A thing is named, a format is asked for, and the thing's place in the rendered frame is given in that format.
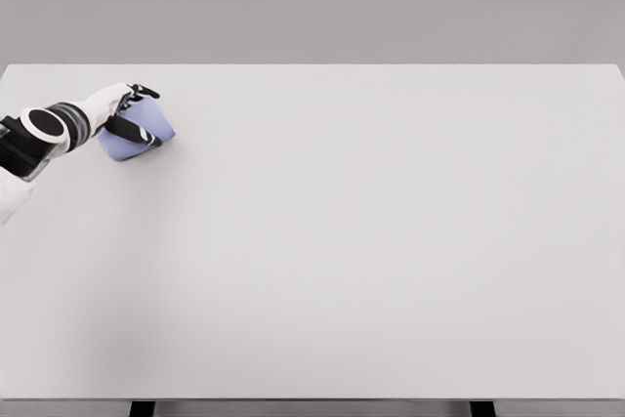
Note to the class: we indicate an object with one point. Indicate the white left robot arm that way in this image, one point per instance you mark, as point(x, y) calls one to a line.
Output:
point(44, 126)

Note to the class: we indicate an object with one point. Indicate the lavender blue cup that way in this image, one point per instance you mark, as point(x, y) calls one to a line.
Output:
point(144, 116)

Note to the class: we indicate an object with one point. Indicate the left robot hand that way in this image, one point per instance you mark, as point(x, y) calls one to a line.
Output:
point(113, 97)

